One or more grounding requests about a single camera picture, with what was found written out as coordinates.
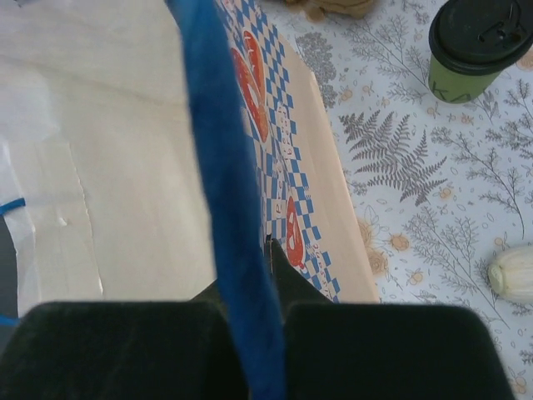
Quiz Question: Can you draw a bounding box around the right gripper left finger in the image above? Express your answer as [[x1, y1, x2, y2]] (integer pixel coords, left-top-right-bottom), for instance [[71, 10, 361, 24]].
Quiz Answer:
[[1, 285, 249, 399]]

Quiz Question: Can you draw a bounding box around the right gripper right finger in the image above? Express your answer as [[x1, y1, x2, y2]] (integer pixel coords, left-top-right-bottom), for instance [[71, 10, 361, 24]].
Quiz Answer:
[[266, 238, 513, 399]]

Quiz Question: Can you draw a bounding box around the checkered paper takeout bag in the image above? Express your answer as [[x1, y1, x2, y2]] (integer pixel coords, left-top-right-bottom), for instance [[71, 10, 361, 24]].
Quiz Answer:
[[1, 1, 378, 315]]

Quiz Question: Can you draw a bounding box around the green paper coffee cup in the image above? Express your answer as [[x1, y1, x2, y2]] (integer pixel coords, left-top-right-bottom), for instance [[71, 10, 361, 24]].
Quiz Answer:
[[428, 56, 500, 104]]

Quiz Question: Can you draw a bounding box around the cardboard cup carrier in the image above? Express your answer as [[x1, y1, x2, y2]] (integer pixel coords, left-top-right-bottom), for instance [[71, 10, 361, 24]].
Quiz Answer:
[[284, 0, 376, 22]]

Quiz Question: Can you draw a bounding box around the black cup lid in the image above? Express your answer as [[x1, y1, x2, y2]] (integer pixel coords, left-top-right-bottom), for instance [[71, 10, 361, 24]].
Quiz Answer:
[[428, 0, 532, 76]]

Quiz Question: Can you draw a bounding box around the celery stalk toy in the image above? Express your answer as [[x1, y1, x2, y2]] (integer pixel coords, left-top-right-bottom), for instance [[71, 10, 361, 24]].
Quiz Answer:
[[487, 246, 532, 303]]

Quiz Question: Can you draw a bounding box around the floral table mat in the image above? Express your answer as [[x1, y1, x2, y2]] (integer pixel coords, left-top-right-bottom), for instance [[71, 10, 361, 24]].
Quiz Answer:
[[262, 1, 532, 399]]

